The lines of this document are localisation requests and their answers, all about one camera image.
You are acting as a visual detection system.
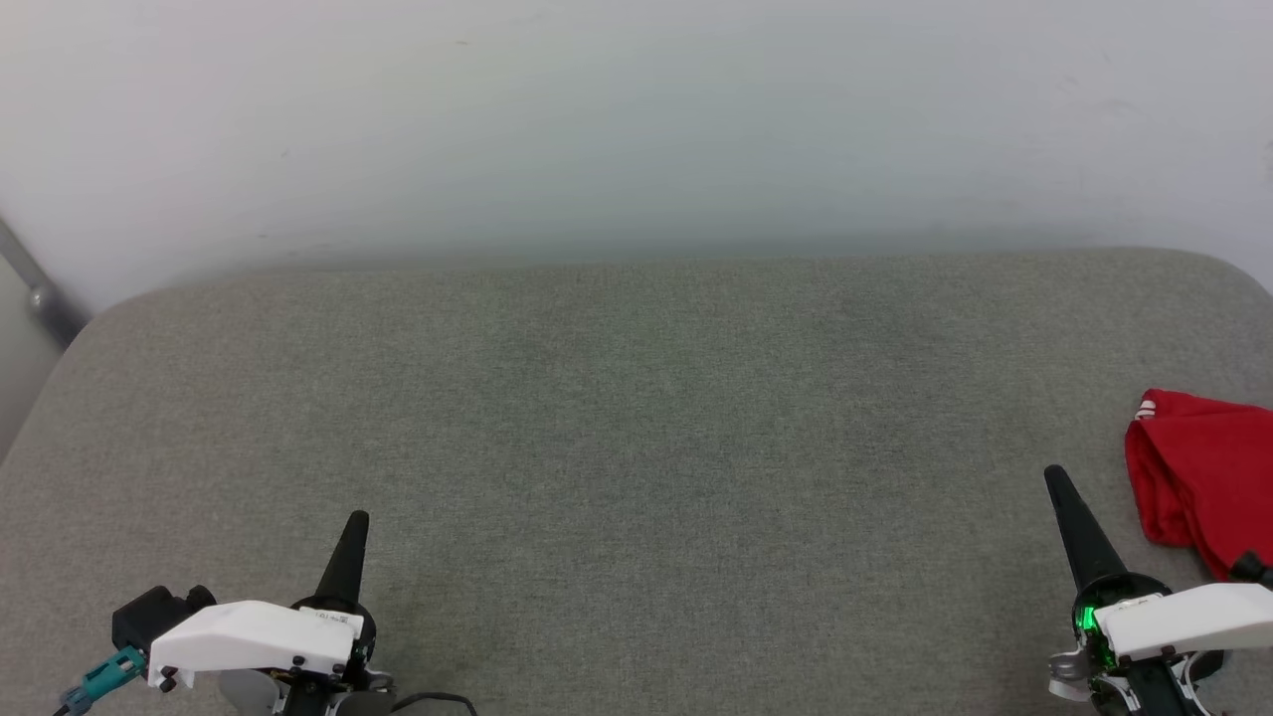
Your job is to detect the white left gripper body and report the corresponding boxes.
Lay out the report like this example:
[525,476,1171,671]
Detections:
[147,595,378,693]

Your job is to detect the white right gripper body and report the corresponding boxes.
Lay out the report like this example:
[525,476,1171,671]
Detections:
[1046,572,1273,716]

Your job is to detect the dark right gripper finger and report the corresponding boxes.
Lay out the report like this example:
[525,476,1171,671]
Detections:
[1043,464,1130,593]

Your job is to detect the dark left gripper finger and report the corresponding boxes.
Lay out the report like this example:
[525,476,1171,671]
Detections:
[315,510,371,610]

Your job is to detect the red basketball jersey garment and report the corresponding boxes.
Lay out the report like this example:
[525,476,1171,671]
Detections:
[1124,388,1273,583]

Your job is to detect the grey fabric sofa cushion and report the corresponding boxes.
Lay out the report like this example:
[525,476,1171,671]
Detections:
[0,247,1273,716]

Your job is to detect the grey metal corner pole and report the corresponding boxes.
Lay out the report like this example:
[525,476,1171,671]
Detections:
[0,214,92,349]

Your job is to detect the black cable with teal plug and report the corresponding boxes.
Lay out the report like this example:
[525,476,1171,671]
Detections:
[55,646,148,716]

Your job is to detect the thin black cable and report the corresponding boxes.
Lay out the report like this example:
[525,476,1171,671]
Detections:
[391,691,480,716]

